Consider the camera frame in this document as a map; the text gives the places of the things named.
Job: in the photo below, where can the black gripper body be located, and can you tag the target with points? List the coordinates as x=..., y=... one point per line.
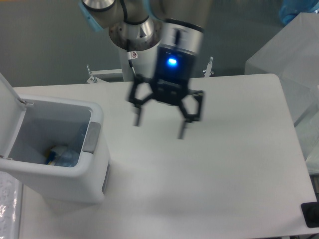
x=172, y=73

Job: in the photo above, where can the clear plastic water bottle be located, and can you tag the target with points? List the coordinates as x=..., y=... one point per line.
x=70, y=157

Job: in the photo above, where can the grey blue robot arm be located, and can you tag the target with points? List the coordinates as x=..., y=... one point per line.
x=161, y=40

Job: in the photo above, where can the white trash can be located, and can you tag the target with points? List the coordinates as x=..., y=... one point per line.
x=54, y=121

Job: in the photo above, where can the trash inside can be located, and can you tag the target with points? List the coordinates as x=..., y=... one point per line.
x=54, y=154

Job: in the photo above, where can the white trash can lid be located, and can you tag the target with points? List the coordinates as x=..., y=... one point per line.
x=12, y=113

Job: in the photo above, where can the blue plastic bag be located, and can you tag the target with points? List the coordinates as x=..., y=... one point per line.
x=291, y=8

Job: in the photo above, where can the black device at edge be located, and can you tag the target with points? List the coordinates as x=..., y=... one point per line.
x=310, y=212

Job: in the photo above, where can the clear plastic sheet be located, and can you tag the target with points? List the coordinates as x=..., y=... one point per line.
x=10, y=199

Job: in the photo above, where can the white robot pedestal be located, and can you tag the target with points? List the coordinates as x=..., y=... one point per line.
x=143, y=64

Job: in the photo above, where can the white pedestal base frame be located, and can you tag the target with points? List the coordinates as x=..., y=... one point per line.
x=116, y=75

